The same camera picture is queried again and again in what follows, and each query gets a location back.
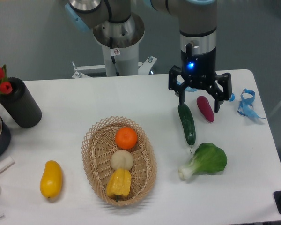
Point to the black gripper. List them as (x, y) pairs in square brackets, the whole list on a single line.
[(198, 66)]

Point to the yellow bell pepper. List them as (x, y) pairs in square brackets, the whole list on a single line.
[(119, 184)]

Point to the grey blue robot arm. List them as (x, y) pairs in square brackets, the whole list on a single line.
[(196, 18)]

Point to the woven wicker basket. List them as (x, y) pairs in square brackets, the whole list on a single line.
[(98, 147)]

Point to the curled blue tape strip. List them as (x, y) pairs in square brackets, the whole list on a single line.
[(188, 89)]

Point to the magenta sweet potato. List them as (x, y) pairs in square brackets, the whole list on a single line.
[(205, 108)]

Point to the green cucumber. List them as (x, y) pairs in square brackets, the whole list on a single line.
[(188, 124)]

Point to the small blue tag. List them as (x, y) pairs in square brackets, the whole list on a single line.
[(232, 97)]

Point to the blue ribbon strip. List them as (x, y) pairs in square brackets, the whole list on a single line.
[(245, 107)]

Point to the green bok choy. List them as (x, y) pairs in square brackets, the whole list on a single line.
[(208, 158)]

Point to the orange fruit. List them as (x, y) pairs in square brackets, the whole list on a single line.
[(126, 138)]

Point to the yellow mango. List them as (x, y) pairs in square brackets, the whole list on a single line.
[(52, 180)]

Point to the black cylindrical vase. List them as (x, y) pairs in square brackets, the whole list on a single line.
[(21, 105)]

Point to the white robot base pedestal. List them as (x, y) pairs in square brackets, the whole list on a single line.
[(120, 48)]

